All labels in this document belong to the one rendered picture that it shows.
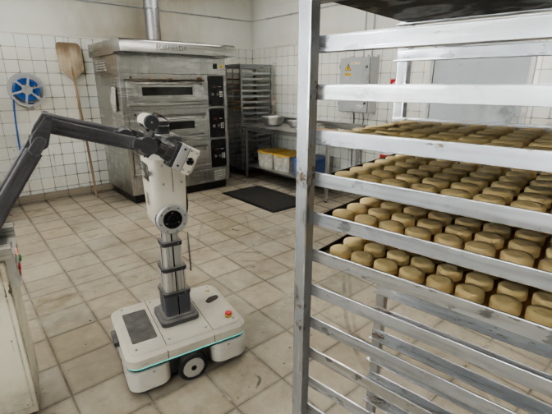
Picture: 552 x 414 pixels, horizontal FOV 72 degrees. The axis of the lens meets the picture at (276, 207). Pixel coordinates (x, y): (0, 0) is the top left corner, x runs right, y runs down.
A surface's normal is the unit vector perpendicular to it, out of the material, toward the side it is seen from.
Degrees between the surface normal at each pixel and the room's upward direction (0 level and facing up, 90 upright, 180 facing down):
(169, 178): 90
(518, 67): 90
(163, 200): 101
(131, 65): 90
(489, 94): 90
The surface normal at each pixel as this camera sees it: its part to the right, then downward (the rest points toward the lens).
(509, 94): -0.66, 0.23
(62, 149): 0.65, 0.23
